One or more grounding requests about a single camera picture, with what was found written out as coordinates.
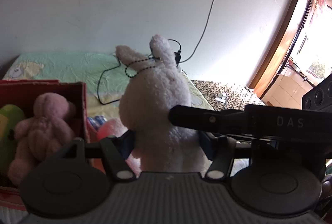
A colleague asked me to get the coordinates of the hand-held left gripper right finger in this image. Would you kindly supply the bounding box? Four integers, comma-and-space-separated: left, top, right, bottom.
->
198, 131, 253, 181

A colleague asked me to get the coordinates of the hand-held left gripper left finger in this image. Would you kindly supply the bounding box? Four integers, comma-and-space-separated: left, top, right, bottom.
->
61, 130, 136, 181

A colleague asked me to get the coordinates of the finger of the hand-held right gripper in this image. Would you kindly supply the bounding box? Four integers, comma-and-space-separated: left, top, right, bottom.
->
168, 105, 247, 134

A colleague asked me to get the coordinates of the white plush rabbit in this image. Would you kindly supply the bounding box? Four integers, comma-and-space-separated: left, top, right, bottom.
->
115, 34, 212, 173

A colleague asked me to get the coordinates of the red cardboard box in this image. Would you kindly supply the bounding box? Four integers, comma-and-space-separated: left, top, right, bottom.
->
0, 80, 90, 214

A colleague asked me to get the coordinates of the pink plush bear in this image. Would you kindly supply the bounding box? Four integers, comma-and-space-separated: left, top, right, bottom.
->
7, 92, 77, 186

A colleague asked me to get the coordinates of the green plush toy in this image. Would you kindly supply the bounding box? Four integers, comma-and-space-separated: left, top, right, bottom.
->
0, 104, 27, 175

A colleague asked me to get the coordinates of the dark floral patterned cloth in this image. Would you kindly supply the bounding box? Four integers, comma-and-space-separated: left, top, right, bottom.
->
190, 80, 265, 112

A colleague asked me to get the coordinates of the cartoon printed bed sheet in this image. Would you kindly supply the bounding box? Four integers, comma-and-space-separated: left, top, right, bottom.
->
2, 51, 216, 126

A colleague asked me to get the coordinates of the black cable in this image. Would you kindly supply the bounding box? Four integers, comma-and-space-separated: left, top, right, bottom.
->
97, 38, 182, 105

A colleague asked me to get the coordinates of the wooden door frame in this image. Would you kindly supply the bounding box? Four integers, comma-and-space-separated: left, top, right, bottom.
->
248, 0, 332, 100

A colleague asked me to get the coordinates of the grey wall cable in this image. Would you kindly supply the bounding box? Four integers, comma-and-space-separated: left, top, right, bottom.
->
180, 0, 236, 64

